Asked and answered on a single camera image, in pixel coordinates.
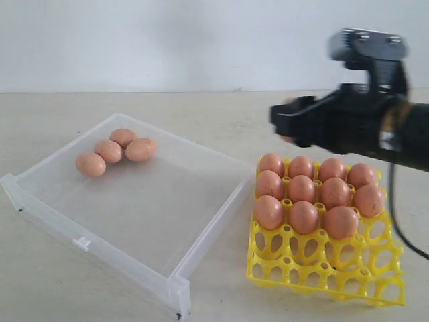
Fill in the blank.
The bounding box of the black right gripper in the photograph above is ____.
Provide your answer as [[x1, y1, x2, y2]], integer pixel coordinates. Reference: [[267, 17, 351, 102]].
[[269, 60, 412, 158]]

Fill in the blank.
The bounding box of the brown egg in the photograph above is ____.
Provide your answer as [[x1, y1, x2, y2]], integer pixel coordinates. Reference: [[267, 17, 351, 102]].
[[320, 178, 351, 210], [288, 156, 314, 179], [352, 184, 385, 218], [255, 170, 284, 201], [347, 163, 378, 190], [125, 138, 157, 162], [253, 195, 284, 230], [288, 175, 316, 203], [109, 128, 137, 149], [259, 153, 285, 178], [288, 201, 318, 235], [93, 140, 123, 164], [318, 157, 347, 182], [322, 206, 359, 240], [75, 152, 106, 178]]

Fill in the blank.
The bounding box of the yellow plastic egg tray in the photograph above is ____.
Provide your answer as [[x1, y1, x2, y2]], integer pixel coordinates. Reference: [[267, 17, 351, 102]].
[[247, 210, 406, 307]]

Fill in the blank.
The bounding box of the clear plastic drawer bin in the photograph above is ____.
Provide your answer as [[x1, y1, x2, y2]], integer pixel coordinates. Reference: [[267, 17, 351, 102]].
[[1, 113, 253, 321]]

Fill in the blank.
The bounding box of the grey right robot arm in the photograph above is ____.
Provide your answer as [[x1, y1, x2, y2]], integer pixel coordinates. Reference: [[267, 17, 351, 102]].
[[270, 60, 428, 171]]

